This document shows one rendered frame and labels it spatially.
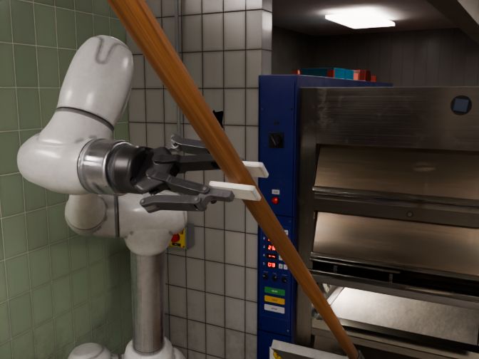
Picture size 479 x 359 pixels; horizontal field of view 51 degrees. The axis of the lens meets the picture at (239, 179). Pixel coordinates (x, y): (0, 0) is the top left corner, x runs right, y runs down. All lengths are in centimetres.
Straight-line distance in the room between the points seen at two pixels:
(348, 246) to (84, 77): 134
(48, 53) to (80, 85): 118
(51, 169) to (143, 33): 40
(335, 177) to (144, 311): 86
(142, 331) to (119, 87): 92
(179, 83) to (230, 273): 173
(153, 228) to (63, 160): 60
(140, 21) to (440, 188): 150
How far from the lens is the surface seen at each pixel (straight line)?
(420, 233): 194
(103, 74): 89
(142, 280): 152
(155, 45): 52
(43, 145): 88
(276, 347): 168
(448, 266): 193
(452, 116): 185
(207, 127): 60
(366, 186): 190
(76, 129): 86
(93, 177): 81
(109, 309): 245
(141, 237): 141
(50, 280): 215
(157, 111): 229
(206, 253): 226
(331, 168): 195
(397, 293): 185
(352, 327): 210
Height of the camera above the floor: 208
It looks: 10 degrees down
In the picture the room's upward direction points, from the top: straight up
